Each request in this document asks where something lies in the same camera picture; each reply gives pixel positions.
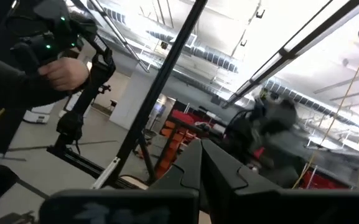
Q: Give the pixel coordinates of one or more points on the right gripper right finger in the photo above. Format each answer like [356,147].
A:
[219,180]

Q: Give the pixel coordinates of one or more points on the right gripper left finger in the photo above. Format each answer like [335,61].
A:
[185,174]

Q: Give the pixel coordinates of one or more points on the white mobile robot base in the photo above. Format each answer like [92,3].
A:
[39,116]

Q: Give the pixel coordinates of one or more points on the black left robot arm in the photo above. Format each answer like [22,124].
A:
[272,124]

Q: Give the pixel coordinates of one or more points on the rack with orange bins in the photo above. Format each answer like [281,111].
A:
[173,140]

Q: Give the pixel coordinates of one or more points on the rack with red bins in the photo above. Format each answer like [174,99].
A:
[322,182]

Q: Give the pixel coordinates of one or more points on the black linear ceiling lamp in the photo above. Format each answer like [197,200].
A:
[288,53]

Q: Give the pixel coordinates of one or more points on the person's hand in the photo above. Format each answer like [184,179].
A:
[64,74]

